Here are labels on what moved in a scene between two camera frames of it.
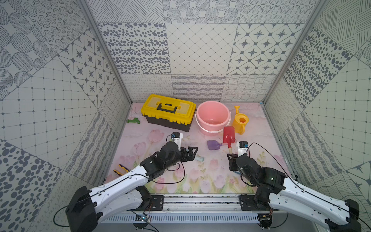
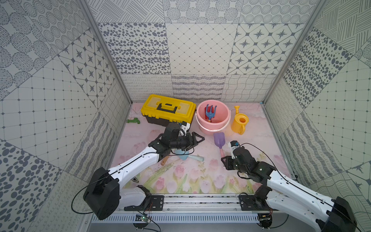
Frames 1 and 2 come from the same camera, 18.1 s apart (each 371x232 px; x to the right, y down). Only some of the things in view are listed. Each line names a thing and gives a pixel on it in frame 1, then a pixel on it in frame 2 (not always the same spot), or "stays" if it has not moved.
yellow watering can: (240, 120) stays
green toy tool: (135, 120) stays
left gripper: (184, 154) → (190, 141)
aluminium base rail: (232, 208) stays
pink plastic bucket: (212, 117) stays
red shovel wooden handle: (229, 137) → (207, 117)
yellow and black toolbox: (168, 111) stays
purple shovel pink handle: (213, 145) → (220, 140)
